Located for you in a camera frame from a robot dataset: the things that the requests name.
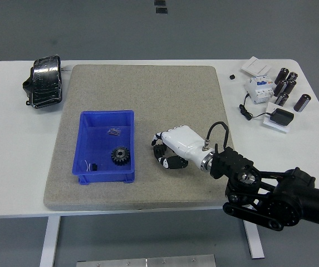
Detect grey metal plate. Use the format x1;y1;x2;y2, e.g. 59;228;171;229
76;254;217;267

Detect black film-wrapped device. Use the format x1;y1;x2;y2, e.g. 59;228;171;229
22;55;65;110

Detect white circuit breaker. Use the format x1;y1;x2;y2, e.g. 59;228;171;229
244;75;276;105

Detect blue plastic box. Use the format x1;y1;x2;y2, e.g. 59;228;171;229
72;110;136;185

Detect grey-brown felt mat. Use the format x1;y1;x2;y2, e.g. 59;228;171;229
43;64;246;211

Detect black adapter cord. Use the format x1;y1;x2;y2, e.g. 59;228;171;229
239;93;273;121

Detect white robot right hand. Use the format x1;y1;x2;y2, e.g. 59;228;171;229
151;125;215;170

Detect small black part white wire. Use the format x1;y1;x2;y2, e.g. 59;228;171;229
82;160;99;171

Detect white flat plate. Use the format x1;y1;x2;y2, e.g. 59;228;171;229
262;102;291;134

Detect white wall switch panel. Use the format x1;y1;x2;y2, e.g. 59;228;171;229
241;56;271;76

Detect large black gear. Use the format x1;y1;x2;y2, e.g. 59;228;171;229
111;146;131;166

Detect white table leg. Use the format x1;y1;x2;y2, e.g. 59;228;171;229
39;216;62;267
242;219;266;259

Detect black power adapter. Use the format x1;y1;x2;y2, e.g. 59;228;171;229
269;108;295;126

